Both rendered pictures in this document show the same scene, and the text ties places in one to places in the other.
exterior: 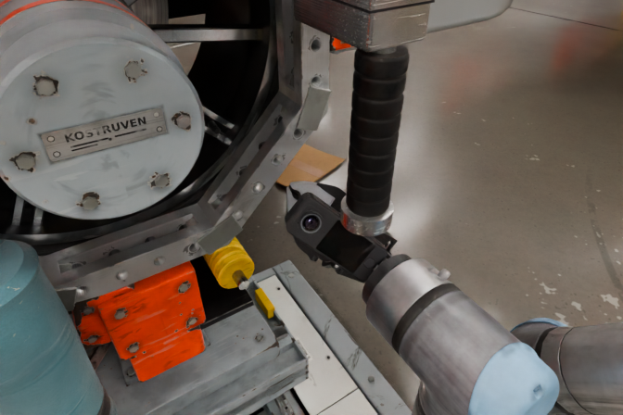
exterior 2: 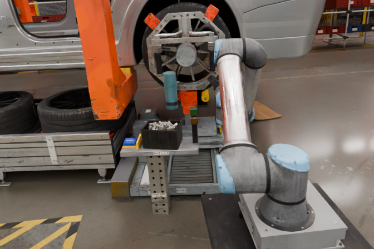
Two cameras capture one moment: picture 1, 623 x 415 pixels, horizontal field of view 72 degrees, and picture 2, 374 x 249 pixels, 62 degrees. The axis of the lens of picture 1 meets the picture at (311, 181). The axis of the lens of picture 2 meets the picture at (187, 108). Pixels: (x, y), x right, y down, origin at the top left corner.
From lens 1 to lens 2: 175 cm
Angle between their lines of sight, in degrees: 34
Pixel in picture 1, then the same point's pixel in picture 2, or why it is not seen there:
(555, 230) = (352, 150)
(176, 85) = (192, 53)
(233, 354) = (205, 129)
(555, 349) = not seen: hidden behind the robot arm
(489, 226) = (323, 143)
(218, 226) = (202, 84)
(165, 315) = (190, 99)
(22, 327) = (172, 79)
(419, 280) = not seen: hidden behind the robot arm
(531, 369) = not seen: hidden behind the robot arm
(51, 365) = (173, 86)
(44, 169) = (179, 59)
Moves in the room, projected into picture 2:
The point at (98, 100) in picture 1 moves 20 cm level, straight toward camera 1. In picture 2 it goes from (185, 53) to (182, 59)
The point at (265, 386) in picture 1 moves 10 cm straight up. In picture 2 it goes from (210, 140) to (210, 128)
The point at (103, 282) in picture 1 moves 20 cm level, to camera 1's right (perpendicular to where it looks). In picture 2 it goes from (182, 87) to (206, 91)
